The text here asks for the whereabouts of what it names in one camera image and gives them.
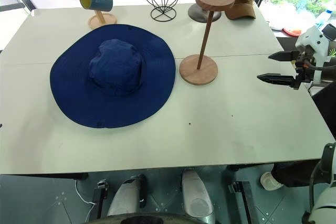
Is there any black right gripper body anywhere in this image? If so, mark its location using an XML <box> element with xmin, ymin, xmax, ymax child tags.
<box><xmin>290</xmin><ymin>47</ymin><xmax>317</xmax><ymax>91</ymax></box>

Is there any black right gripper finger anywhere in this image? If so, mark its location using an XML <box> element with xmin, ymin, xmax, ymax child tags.
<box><xmin>268</xmin><ymin>50</ymin><xmax>299</xmax><ymax>63</ymax></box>
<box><xmin>256</xmin><ymin>73</ymin><xmax>297</xmax><ymax>87</ymax></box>

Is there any blue wide-brim hat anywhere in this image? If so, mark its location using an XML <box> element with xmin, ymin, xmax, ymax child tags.
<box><xmin>49</xmin><ymin>24</ymin><xmax>176</xmax><ymax>129</ymax></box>

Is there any wooden hat stand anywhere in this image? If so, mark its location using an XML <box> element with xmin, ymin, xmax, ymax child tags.
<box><xmin>179</xmin><ymin>0</ymin><xmax>236</xmax><ymax>86</ymax></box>

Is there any red plate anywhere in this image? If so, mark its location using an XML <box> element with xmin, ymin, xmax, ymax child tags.
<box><xmin>281</xmin><ymin>27</ymin><xmax>303</xmax><ymax>37</ymax></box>

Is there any clear plastic water bottle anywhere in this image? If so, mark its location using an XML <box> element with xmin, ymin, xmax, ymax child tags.
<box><xmin>314</xmin><ymin>8</ymin><xmax>336</xmax><ymax>30</ymax></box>

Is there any silver right robot leg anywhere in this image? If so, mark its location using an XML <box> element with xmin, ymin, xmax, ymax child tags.
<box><xmin>181</xmin><ymin>168</ymin><xmax>214</xmax><ymax>220</ymax></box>

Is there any silver robot leg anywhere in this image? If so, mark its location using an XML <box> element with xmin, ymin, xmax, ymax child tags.
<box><xmin>107</xmin><ymin>173</ymin><xmax>147</xmax><ymax>217</ymax></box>
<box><xmin>181</xmin><ymin>168</ymin><xmax>214</xmax><ymax>220</ymax></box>

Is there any wooden mug tree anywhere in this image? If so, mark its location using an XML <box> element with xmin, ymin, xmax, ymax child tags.
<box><xmin>72</xmin><ymin>0</ymin><xmax>118</xmax><ymax>29</ymax></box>

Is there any dark rounded shape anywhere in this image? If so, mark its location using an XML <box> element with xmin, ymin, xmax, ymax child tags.
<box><xmin>88</xmin><ymin>212</ymin><xmax>211</xmax><ymax>224</ymax></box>

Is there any silver left robot leg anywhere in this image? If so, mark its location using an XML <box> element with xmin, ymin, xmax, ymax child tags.
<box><xmin>107</xmin><ymin>173</ymin><xmax>147</xmax><ymax>217</ymax></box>

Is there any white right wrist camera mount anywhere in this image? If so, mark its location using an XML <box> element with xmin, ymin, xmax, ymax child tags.
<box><xmin>295</xmin><ymin>26</ymin><xmax>332</xmax><ymax>83</ymax></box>

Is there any black table leg bracket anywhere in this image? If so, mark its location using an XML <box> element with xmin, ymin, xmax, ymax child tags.
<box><xmin>91</xmin><ymin>178</ymin><xmax>109</xmax><ymax>220</ymax></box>
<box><xmin>227</xmin><ymin>180</ymin><xmax>261</xmax><ymax>224</ymax></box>

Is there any white cable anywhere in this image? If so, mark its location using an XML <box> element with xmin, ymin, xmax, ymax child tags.
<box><xmin>74</xmin><ymin>179</ymin><xmax>97</xmax><ymax>207</ymax></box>

